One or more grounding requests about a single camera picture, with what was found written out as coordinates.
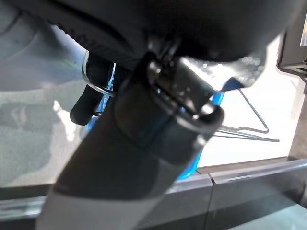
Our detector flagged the thin metal wire stand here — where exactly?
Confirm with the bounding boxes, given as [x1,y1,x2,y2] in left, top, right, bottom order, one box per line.
[213,89,281,144]

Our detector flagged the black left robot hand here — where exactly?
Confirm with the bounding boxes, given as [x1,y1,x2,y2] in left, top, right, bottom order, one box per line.
[14,0,298,230]

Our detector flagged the blue plastic shopping basket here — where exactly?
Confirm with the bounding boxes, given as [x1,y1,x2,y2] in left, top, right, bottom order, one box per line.
[85,61,227,182]

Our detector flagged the dark display cabinet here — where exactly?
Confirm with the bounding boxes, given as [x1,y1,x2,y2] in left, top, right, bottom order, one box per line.
[275,0,307,95]

